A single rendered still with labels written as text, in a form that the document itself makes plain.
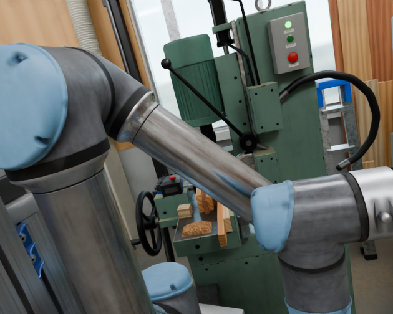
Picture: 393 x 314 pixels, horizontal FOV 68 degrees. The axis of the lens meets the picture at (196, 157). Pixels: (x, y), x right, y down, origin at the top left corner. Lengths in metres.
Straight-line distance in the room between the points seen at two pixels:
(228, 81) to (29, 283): 0.82
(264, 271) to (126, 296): 0.82
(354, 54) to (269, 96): 1.56
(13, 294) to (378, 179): 0.51
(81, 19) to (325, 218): 2.45
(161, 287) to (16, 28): 2.79
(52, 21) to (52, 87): 2.63
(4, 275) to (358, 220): 0.48
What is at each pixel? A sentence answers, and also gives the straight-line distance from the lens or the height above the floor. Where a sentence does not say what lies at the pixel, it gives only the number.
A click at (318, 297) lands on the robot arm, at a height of 1.13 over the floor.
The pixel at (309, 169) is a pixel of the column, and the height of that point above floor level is 0.96.
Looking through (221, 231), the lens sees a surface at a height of 0.94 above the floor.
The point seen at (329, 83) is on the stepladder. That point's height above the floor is 1.14.
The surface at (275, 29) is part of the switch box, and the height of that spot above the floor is 1.45.
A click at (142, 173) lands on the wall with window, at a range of 2.82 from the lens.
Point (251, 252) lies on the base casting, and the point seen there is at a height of 0.73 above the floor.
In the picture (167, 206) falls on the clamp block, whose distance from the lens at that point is 1.17.
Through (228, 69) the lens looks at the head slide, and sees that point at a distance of 1.06.
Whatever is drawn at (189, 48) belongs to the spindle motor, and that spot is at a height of 1.47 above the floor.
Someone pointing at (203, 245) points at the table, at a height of 0.87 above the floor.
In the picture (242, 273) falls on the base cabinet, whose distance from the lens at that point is 1.18.
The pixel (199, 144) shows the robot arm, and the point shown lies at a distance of 0.43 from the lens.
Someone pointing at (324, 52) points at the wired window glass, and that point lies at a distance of 2.64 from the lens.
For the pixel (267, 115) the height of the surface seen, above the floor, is 1.20.
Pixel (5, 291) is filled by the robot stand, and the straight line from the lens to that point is 0.55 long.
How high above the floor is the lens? 1.40
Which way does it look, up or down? 16 degrees down
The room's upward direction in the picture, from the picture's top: 14 degrees counter-clockwise
